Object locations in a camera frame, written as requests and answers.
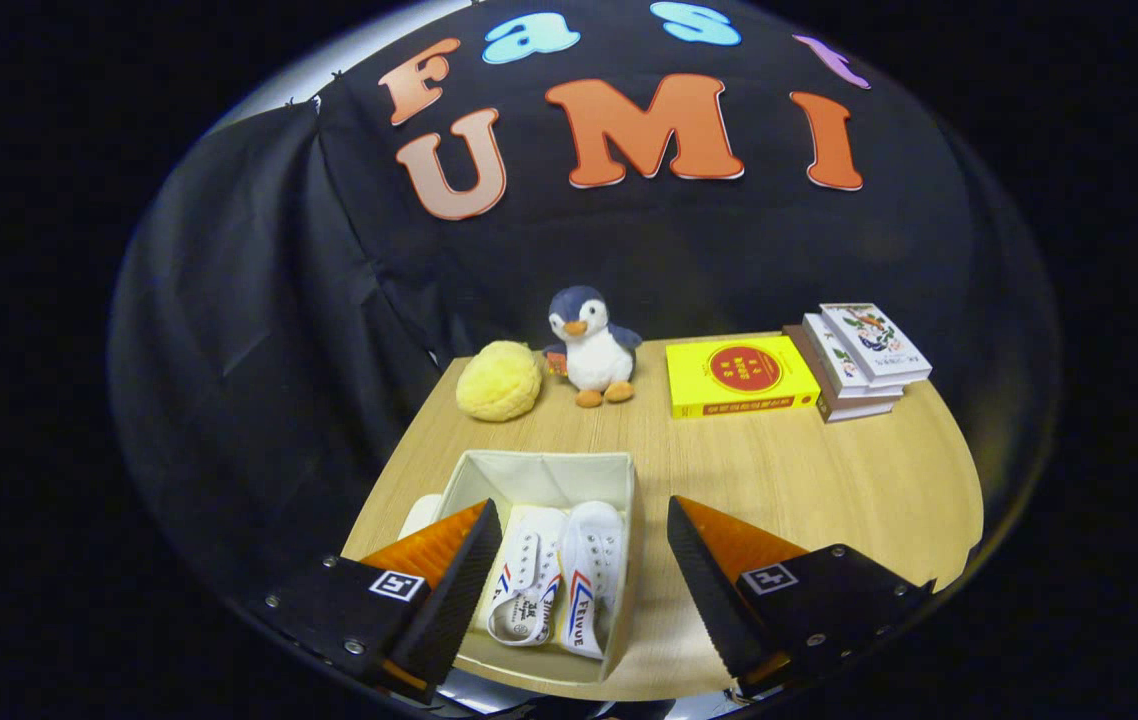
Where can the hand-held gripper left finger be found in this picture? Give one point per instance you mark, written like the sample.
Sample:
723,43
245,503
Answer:
454,600

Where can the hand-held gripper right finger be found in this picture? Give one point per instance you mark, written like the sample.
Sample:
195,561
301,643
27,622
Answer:
714,600

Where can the white canvas shoe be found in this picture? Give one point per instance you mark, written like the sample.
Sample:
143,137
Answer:
594,560
529,570

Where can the brown fabric storage box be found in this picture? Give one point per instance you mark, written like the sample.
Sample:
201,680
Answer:
549,475

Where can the yellow round plush toy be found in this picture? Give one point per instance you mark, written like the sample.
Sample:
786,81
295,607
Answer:
499,382

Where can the yellow book with red circle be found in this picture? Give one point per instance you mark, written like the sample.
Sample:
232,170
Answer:
739,372

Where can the brown cover book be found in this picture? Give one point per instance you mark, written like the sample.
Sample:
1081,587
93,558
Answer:
854,408

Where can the penguin plush toy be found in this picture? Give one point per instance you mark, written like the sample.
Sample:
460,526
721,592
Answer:
597,355

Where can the black backdrop cloth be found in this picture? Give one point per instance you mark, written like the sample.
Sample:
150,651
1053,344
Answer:
279,350

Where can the white illustrated book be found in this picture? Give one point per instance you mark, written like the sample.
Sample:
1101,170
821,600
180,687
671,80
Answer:
874,340

